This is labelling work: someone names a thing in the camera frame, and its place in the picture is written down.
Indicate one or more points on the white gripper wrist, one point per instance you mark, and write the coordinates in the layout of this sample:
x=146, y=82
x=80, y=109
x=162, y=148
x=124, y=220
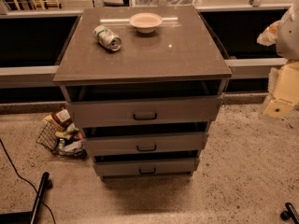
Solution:
x=289, y=36

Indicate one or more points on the grey drawer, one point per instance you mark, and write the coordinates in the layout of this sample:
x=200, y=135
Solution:
x=147, y=167
x=135, y=144
x=139, y=112

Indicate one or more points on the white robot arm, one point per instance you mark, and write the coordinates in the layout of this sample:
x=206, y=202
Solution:
x=287, y=44

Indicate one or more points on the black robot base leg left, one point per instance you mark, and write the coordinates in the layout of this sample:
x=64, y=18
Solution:
x=30, y=217

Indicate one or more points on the grey drawer cabinet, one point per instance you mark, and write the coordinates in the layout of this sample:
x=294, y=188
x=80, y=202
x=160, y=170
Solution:
x=180, y=59

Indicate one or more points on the white shallow bowl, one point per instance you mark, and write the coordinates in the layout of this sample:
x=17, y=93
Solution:
x=145, y=23

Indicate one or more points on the black caster wheel right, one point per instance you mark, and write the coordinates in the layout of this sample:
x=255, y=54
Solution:
x=290, y=213

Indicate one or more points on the silver green soda can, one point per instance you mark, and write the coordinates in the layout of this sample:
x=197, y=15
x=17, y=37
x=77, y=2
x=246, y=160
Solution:
x=107, y=38

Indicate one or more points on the wire basket with snack bags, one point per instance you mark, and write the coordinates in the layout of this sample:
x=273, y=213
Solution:
x=61, y=137

